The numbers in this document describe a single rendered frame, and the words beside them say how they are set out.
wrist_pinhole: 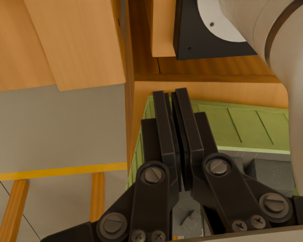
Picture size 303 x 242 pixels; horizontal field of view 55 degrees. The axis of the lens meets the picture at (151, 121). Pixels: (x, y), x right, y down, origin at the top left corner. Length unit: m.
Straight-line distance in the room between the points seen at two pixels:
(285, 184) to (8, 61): 0.83
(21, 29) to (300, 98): 0.47
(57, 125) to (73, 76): 1.39
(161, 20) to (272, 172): 0.61
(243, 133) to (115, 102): 1.17
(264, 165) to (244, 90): 0.27
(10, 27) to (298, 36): 0.46
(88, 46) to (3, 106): 1.43
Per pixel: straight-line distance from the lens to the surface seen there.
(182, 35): 0.55
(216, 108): 0.80
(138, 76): 0.76
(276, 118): 0.87
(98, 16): 0.53
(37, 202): 2.76
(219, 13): 0.54
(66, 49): 0.57
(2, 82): 0.67
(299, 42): 0.34
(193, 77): 0.78
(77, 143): 2.09
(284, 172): 1.01
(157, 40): 0.62
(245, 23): 0.43
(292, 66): 0.34
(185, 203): 0.89
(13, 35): 0.60
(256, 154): 0.95
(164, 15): 0.59
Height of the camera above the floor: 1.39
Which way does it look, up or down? 46 degrees down
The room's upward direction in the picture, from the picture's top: 173 degrees clockwise
